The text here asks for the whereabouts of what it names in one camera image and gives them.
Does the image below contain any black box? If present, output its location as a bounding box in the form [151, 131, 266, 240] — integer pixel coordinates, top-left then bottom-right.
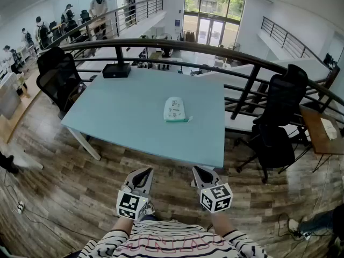
[102, 62, 132, 79]

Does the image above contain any black mesh office chair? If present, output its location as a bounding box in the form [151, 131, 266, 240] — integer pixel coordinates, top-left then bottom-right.
[35, 46, 97, 120]
[235, 63, 310, 184]

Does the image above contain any person's left forearm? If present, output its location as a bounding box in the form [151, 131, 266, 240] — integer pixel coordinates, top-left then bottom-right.
[109, 215, 134, 239]

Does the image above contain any person's shoe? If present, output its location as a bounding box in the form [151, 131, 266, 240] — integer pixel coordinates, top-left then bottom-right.
[145, 200, 156, 217]
[0, 152, 20, 175]
[288, 218, 300, 233]

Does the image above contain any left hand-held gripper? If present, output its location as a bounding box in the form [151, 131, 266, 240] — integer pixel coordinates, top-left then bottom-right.
[116, 167, 155, 221]

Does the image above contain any glass entrance door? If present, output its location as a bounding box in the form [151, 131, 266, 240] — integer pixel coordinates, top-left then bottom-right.
[197, 17, 226, 47]

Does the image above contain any white paper bag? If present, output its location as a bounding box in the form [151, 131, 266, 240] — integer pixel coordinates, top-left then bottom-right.
[320, 117, 338, 141]

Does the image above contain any brown wooden side table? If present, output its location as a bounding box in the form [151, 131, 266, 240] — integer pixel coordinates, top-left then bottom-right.
[299, 105, 344, 173]

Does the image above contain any black floor cable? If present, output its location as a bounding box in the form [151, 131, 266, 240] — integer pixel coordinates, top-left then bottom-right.
[0, 168, 81, 252]

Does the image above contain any person's striped shirt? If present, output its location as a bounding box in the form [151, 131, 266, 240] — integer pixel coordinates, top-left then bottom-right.
[77, 219, 273, 258]

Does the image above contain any person's right forearm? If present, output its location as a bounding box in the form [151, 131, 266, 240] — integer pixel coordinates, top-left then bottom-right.
[210, 211, 238, 238]

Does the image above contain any white cabinet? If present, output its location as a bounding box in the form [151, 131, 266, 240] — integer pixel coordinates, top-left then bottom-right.
[0, 72, 22, 120]

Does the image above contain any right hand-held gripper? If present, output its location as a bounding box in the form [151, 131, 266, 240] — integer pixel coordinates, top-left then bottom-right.
[191, 166, 233, 214]

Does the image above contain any dark curved metal railing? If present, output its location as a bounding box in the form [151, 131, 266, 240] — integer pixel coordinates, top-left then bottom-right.
[39, 38, 344, 139]

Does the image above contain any white printed pouch green zipper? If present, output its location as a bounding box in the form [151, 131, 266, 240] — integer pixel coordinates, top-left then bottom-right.
[163, 96, 194, 124]

